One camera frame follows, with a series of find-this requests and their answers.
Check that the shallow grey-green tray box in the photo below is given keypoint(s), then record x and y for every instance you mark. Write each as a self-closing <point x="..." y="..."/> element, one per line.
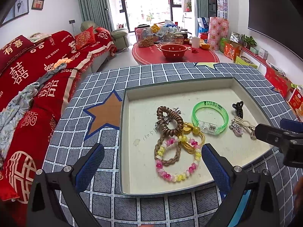
<point x="142" y="170"/>

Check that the round red table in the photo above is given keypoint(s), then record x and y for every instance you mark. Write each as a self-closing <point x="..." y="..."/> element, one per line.
<point x="146" y="56"/>

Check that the clear jar of nuts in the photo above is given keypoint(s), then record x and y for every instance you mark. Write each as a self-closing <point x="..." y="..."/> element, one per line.
<point x="144" y="37"/>

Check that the beige hair clip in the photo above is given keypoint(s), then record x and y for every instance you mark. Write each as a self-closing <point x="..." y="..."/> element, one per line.
<point x="246" y="123"/>

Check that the framed wall photo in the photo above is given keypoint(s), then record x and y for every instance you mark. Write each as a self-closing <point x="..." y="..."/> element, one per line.
<point x="21" y="6"/>

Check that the beige armchair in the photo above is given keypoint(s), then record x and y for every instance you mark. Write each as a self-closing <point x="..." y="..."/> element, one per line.
<point x="120" y="36"/>

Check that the orange red gift box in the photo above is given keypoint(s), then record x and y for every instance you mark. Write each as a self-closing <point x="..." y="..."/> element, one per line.
<point x="232" y="50"/>

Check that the grey checked tablecloth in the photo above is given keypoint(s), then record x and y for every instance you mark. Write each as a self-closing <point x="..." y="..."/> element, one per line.
<point x="106" y="182"/>

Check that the silver foil bag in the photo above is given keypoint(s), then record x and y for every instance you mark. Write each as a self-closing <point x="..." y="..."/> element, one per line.
<point x="234" y="37"/>

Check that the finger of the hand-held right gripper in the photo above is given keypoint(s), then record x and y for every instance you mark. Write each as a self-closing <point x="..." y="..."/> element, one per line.
<point x="269" y="133"/>
<point x="291" y="125"/>

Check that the red covered sofa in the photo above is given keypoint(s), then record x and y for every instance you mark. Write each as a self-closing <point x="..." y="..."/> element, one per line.
<point x="23" y="80"/>

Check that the grey blue crumpled cloth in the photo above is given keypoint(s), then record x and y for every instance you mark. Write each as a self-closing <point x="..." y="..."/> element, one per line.
<point x="14" y="113"/>

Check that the small framed red picture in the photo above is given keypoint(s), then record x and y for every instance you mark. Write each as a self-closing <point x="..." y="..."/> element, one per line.
<point x="37" y="4"/>

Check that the potted green plant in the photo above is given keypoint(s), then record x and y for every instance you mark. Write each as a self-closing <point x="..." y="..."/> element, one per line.
<point x="248" y="41"/>

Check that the green curtain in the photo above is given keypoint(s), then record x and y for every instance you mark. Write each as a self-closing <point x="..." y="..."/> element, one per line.
<point x="201" y="0"/>
<point x="94" y="2"/>

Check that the red lettered cushion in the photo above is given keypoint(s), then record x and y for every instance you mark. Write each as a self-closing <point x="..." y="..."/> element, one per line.
<point x="14" y="49"/>

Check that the red patterned gift bag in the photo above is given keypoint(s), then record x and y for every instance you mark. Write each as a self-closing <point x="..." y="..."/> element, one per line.
<point x="217" y="33"/>

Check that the black claw hair clip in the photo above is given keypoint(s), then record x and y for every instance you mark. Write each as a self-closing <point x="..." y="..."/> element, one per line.
<point x="238" y="111"/>

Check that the small white box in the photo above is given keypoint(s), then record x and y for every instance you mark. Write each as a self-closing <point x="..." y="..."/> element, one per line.
<point x="263" y="53"/>

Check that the large red gift box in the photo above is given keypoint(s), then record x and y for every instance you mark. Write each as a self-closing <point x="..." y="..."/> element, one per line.
<point x="277" y="81"/>

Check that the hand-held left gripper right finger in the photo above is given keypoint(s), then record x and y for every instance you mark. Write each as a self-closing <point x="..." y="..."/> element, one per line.
<point x="215" y="167"/>

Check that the red plastic bowl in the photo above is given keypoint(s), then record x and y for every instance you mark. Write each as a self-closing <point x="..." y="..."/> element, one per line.
<point x="174" y="50"/>

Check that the red and white snack box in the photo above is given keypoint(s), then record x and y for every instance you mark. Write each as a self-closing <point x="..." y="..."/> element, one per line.
<point x="297" y="104"/>

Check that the glass balcony door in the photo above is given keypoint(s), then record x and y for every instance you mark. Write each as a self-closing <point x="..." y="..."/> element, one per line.
<point x="151" y="2"/>

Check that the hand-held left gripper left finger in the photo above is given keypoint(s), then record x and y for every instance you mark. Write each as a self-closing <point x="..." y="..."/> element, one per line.
<point x="90" y="167"/>

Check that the red embroidered cushion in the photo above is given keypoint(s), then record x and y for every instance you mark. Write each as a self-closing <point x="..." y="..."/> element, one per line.
<point x="85" y="37"/>

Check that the black television screen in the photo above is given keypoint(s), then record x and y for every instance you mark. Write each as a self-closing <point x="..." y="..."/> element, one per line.
<point x="277" y="11"/>

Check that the blue and white box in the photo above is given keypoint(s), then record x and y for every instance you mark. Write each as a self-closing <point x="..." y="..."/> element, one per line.
<point x="203" y="24"/>

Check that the small brown jar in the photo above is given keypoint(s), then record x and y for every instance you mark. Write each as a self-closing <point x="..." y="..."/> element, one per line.
<point x="178" y="39"/>

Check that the white cup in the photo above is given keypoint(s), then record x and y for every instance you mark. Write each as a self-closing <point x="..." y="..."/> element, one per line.
<point x="195" y="43"/>

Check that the silver metal hair clip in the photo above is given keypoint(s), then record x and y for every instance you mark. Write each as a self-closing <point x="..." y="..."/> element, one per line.
<point x="176" y="110"/>

